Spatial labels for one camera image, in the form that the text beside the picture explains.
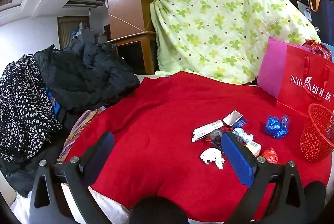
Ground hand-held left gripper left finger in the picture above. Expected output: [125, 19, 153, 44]
[29, 131, 115, 224]

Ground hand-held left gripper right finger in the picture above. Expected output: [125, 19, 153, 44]
[221, 132, 307, 224]

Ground small orange barcode box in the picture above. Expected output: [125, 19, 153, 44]
[244, 141, 262, 157]

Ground light blue paper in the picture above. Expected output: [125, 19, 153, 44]
[232, 127, 254, 143]

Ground white tissue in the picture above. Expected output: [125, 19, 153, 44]
[200, 147, 225, 169]

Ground dark clear plastic wrapper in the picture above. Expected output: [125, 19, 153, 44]
[209, 129, 223, 147]

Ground red foil wrapper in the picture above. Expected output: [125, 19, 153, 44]
[261, 148, 279, 164]

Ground small blue white carton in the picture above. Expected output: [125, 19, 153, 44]
[222, 110, 248, 128]

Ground white medicine box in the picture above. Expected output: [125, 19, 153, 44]
[192, 120, 224, 143]

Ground blue plastic wrapper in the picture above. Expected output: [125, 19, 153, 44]
[264, 114, 291, 139]

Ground red mesh plastic basket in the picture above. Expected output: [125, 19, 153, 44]
[300, 103, 334, 163]

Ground striped cloth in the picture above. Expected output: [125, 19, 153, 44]
[58, 106, 106, 162]

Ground white bed sheet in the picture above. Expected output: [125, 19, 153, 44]
[10, 182, 131, 224]

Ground red blanket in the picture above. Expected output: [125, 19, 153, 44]
[64, 71, 332, 223]

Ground blue printed cloth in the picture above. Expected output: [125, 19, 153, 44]
[44, 85, 62, 117]

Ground black puffy jacket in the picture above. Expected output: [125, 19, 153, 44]
[34, 41, 141, 113]

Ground dark cloth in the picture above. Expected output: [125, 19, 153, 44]
[0, 146, 66, 197]

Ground black white floral garment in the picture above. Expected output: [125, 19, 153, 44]
[0, 55, 63, 162]

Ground red paper gift bag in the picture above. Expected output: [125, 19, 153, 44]
[258, 37, 334, 117]

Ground grey box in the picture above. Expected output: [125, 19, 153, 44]
[79, 29, 95, 43]

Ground brown wooden door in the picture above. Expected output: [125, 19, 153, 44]
[57, 16, 90, 49]

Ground red plastic bag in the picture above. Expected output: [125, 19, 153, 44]
[303, 40, 332, 61]

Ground green clover print quilt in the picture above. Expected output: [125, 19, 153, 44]
[150, 0, 321, 85]

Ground navy tote bag orange handles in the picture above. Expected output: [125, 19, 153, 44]
[307, 0, 334, 44]

